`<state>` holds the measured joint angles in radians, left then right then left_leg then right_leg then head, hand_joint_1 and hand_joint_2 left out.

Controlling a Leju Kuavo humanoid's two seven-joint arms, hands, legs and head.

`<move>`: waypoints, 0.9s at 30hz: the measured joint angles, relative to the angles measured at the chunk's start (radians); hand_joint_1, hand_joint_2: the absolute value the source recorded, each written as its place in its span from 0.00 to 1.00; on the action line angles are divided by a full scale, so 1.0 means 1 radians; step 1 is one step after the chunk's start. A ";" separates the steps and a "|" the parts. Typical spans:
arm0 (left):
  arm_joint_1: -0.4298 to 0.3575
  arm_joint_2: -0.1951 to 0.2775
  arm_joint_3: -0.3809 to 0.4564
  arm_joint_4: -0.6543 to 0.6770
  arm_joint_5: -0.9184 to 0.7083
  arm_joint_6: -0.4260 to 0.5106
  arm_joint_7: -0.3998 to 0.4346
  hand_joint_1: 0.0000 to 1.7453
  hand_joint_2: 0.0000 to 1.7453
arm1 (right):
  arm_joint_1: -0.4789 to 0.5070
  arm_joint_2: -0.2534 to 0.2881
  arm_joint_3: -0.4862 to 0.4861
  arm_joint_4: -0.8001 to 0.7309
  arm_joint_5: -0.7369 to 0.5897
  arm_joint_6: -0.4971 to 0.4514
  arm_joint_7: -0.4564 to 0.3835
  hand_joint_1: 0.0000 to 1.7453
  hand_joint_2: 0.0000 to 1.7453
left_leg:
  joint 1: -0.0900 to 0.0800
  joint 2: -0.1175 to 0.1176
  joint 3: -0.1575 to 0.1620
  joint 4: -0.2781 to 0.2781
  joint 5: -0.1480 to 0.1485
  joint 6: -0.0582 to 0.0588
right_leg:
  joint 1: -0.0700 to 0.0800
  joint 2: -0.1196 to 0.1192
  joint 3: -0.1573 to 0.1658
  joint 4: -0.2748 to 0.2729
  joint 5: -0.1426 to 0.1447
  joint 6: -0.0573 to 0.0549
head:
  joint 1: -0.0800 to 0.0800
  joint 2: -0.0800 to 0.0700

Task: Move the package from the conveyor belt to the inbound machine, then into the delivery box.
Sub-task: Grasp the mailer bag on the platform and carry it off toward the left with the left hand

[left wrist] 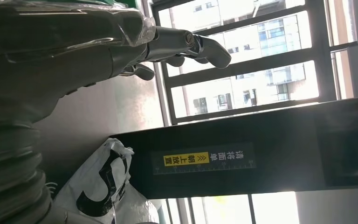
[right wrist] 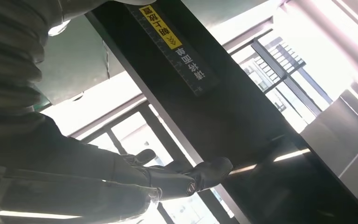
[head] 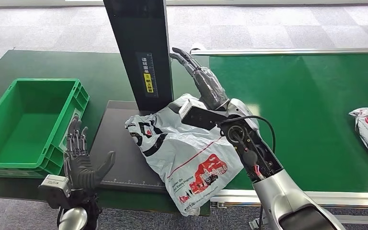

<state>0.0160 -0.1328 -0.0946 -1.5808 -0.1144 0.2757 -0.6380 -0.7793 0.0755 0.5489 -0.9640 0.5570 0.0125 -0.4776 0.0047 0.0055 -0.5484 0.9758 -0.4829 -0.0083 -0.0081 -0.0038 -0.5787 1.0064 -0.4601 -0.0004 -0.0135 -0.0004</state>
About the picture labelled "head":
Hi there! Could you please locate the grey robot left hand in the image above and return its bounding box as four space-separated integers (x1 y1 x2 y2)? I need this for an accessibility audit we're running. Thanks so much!
63 115 116 192

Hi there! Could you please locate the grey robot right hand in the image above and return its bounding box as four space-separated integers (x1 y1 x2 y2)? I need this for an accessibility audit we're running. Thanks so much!
170 46 230 111

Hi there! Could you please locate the green conveyor belt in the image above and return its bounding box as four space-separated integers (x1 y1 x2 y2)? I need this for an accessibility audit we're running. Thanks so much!
208 52 368 193

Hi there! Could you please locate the green plastic crate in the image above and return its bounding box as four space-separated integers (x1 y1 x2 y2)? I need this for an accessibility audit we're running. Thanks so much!
0 78 91 179

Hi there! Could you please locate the black scanner column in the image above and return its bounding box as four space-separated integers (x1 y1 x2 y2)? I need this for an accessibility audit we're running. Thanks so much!
103 0 174 112

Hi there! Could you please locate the dark green table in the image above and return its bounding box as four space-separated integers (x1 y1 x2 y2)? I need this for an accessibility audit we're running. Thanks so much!
0 49 211 217

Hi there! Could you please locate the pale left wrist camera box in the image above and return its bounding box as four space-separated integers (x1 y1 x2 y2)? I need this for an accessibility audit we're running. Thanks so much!
38 174 72 209

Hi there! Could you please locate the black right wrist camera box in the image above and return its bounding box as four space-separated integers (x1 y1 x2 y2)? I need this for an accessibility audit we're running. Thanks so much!
178 99 230 131

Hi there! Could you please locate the black scanner base plate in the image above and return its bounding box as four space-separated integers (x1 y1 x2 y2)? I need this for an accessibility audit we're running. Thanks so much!
89 100 210 194

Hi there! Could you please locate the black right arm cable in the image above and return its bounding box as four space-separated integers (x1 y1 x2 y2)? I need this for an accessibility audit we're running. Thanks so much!
222 115 276 155

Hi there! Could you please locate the aluminium conveyor frame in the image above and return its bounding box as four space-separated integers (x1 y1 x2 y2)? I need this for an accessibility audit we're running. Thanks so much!
190 43 368 230

